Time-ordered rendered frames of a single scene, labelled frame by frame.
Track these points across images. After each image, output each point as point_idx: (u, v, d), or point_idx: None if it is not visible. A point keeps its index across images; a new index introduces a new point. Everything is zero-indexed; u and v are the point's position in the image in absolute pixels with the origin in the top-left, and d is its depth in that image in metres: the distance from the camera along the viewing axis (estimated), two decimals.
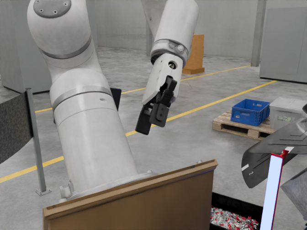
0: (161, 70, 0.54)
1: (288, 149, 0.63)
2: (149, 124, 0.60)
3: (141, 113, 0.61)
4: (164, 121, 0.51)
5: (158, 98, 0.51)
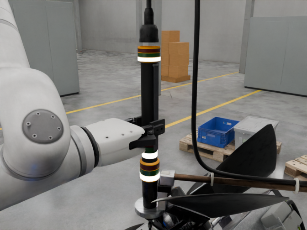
0: (93, 123, 0.51)
1: None
2: (154, 132, 0.54)
3: (148, 126, 0.52)
4: None
5: (129, 118, 0.55)
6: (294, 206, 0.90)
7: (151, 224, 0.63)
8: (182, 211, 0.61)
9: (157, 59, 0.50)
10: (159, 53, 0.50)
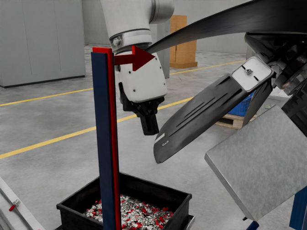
0: (114, 81, 0.53)
1: (159, 138, 0.62)
2: (152, 122, 0.55)
3: None
4: (151, 130, 0.54)
5: (137, 114, 0.55)
6: None
7: None
8: (263, 35, 0.44)
9: None
10: None
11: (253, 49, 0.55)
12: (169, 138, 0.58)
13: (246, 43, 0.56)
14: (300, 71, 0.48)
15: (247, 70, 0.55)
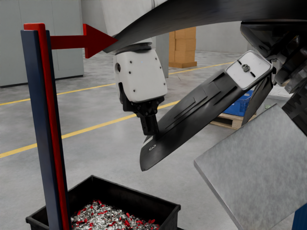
0: (114, 81, 0.53)
1: (147, 141, 0.56)
2: (152, 122, 0.55)
3: None
4: (151, 130, 0.54)
5: (137, 114, 0.55)
6: None
7: None
8: (260, 25, 0.38)
9: None
10: None
11: (250, 42, 0.49)
12: (156, 142, 0.52)
13: (242, 35, 0.50)
14: (303, 66, 0.42)
15: (243, 65, 0.49)
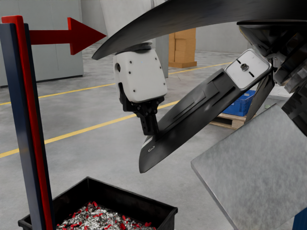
0: (114, 81, 0.53)
1: (147, 141, 0.56)
2: (152, 122, 0.55)
3: None
4: (151, 130, 0.54)
5: (137, 114, 0.55)
6: None
7: None
8: (256, 25, 0.37)
9: None
10: None
11: (249, 41, 0.48)
12: (156, 143, 0.52)
13: (241, 33, 0.49)
14: (302, 65, 0.41)
15: (242, 64, 0.48)
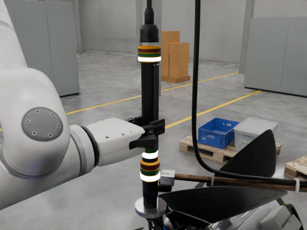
0: (93, 122, 0.51)
1: None
2: (154, 132, 0.54)
3: (148, 125, 0.52)
4: None
5: (129, 118, 0.55)
6: (294, 210, 0.90)
7: (151, 225, 0.63)
8: None
9: (157, 59, 0.50)
10: (159, 53, 0.50)
11: None
12: None
13: None
14: None
15: None
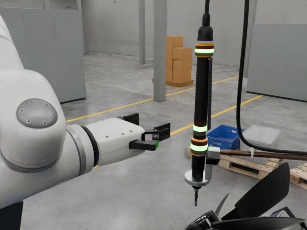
0: (93, 122, 0.51)
1: None
2: None
3: (154, 129, 0.50)
4: None
5: (118, 117, 0.56)
6: (303, 223, 1.08)
7: (197, 195, 0.76)
8: None
9: (212, 54, 0.63)
10: (213, 49, 0.63)
11: None
12: None
13: None
14: None
15: None
